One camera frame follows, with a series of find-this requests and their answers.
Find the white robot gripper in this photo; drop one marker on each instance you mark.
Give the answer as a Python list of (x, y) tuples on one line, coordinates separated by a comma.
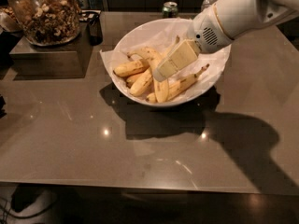
[(204, 32)]

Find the curved yellow banana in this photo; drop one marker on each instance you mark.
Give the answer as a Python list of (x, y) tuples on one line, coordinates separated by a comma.
[(161, 89)]

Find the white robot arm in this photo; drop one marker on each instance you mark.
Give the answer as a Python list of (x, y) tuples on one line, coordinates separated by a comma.
[(239, 17)]

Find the right long yellow banana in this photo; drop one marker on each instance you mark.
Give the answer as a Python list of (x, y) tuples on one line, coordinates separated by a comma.
[(181, 85)]

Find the white bowl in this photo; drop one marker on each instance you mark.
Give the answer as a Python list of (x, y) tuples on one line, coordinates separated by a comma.
[(187, 90)]

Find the middle yellow banana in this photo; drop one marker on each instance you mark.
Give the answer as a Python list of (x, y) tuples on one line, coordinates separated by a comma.
[(141, 83)]

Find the left short yellow banana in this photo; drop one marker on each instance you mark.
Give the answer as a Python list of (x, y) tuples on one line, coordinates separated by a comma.
[(131, 68)]

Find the small hidden yellow banana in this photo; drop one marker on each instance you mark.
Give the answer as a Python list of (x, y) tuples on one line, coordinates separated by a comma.
[(133, 79)]

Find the white paper liner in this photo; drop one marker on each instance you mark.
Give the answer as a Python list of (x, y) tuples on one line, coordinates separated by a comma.
[(146, 36)]

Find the green soda can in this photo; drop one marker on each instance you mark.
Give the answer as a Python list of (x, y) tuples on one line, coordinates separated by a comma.
[(170, 9)]

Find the black scoop beside jar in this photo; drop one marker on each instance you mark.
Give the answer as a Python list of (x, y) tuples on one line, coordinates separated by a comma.
[(92, 18)]

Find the glass jar of nuts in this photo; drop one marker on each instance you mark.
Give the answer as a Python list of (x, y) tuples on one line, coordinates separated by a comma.
[(47, 22)]

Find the dark square pedestal block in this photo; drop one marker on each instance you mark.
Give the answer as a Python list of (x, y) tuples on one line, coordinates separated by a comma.
[(70, 60)]

